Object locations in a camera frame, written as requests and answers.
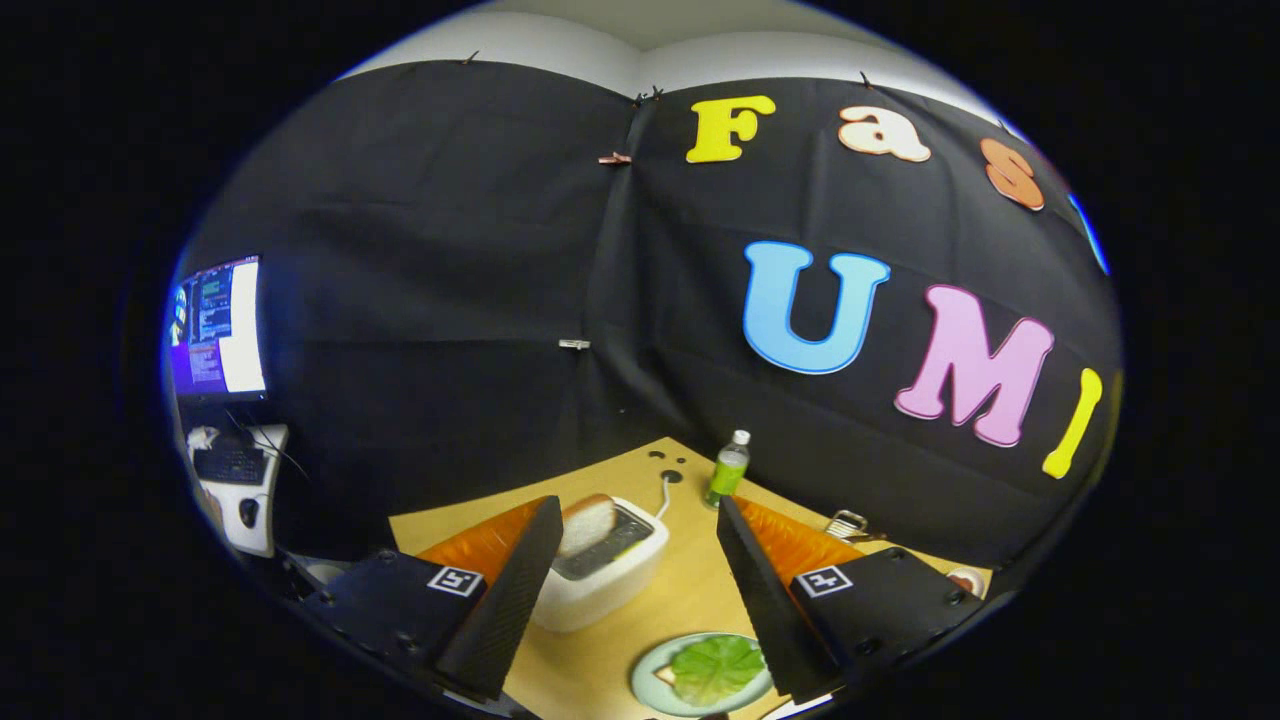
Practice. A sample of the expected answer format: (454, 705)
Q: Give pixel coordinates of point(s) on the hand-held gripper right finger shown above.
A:
(770, 610)

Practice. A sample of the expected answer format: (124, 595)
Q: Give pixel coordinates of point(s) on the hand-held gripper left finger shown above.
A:
(505, 610)

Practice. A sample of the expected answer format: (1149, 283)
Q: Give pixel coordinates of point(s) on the white bread slice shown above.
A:
(588, 522)

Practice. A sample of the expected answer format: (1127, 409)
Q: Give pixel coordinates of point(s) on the green lettuce leaf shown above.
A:
(715, 668)

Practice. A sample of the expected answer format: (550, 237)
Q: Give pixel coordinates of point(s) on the white toaster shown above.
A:
(600, 600)

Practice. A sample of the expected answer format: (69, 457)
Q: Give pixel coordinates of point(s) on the green label plastic bottle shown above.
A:
(728, 475)

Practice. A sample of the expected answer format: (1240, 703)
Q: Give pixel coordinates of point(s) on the pale green round plate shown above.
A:
(648, 690)

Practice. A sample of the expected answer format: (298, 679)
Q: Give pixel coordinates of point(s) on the white oval meat plate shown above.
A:
(965, 580)

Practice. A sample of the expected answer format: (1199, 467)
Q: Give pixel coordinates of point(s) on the black computer mouse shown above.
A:
(249, 512)

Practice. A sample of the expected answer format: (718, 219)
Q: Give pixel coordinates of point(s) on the black keyboard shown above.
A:
(230, 465)

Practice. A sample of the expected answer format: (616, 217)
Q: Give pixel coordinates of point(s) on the black backdrop cloth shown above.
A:
(450, 250)

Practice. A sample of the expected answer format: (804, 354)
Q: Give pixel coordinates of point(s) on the computer monitor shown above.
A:
(215, 330)

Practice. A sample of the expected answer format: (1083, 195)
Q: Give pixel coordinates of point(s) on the pink cloth clip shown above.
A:
(615, 158)

